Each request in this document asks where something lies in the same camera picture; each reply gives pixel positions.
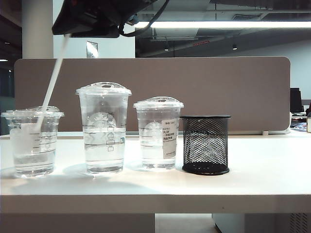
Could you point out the large clear lidded cup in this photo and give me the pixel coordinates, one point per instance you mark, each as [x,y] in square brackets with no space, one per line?
[104,148]

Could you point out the small clear lidded cup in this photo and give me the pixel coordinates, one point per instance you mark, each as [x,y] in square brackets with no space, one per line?
[31,153]

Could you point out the white partition base rail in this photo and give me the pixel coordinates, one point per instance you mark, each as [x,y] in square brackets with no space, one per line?
[70,133]

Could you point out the long ceiling light strip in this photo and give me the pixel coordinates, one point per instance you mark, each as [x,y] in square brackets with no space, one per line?
[230,24]

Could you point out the black computer monitor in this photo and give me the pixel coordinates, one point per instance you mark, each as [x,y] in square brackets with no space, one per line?
[296,99]

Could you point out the metal wall plate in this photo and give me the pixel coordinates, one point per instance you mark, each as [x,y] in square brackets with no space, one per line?
[91,49]

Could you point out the red ceiling sign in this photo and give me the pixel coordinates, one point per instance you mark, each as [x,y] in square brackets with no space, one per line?
[201,43]

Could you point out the beige box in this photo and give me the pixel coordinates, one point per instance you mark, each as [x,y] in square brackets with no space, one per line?
[309,124]

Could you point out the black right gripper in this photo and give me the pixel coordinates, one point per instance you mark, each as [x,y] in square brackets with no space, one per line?
[109,12]

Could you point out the white straw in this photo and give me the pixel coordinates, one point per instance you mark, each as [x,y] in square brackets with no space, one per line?
[54,75]

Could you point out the black mesh pen holder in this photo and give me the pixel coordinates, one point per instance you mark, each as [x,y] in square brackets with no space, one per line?
[206,148]

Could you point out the medium clear cup with label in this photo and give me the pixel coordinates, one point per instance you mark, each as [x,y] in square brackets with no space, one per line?
[151,150]

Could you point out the brown desk partition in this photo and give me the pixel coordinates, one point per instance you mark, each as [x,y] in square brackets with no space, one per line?
[194,75]

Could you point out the white partition bracket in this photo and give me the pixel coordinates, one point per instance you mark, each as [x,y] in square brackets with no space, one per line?
[265,133]

